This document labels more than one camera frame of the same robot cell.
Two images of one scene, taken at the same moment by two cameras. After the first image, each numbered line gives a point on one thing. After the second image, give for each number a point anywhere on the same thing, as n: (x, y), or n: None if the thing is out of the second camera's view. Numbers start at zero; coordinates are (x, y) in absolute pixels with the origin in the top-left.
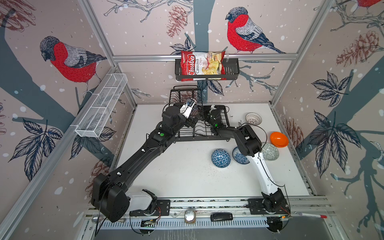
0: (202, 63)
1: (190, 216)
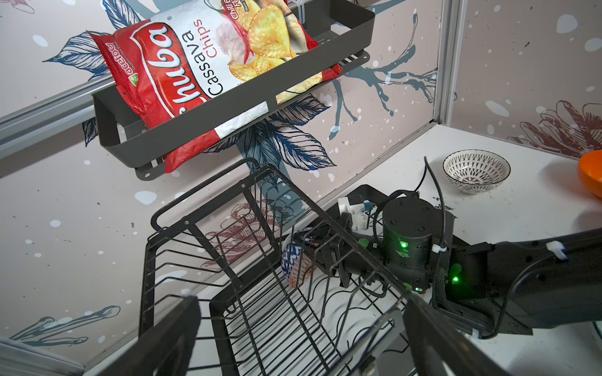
0: (172, 62)
1: None
